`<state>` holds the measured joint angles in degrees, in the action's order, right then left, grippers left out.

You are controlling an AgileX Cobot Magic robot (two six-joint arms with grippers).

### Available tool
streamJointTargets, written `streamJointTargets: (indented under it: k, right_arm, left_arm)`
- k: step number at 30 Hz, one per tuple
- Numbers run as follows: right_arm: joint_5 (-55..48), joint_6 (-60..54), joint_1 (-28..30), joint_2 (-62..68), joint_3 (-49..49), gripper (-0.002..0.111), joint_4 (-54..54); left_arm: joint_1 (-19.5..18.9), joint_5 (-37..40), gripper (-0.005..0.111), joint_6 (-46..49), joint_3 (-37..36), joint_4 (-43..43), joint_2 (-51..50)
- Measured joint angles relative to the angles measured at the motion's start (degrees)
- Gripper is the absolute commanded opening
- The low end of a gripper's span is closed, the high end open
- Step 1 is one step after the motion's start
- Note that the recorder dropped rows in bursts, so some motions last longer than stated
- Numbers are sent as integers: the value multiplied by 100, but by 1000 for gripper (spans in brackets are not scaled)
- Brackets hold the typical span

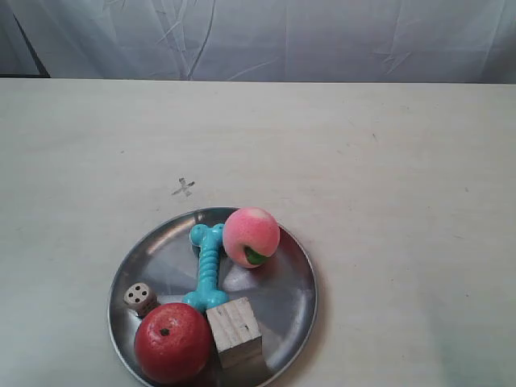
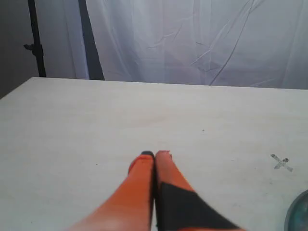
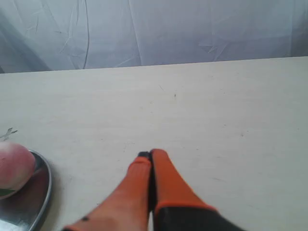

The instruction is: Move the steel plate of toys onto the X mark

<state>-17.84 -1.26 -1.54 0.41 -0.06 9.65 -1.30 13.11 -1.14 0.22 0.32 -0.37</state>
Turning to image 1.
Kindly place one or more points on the pink toy peach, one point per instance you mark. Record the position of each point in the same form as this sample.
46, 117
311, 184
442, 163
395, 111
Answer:
251, 236

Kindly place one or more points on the teal rubber bone toy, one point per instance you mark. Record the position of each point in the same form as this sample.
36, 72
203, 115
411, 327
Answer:
207, 294

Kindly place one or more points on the wooden cube block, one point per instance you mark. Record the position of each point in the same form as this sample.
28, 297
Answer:
236, 333

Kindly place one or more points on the small wooden die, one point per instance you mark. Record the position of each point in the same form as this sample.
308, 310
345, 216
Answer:
140, 298

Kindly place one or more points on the white backdrop curtain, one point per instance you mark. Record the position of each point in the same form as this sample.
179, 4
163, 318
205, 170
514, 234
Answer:
318, 41

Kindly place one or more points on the red toy apple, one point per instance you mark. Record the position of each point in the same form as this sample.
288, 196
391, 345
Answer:
173, 343

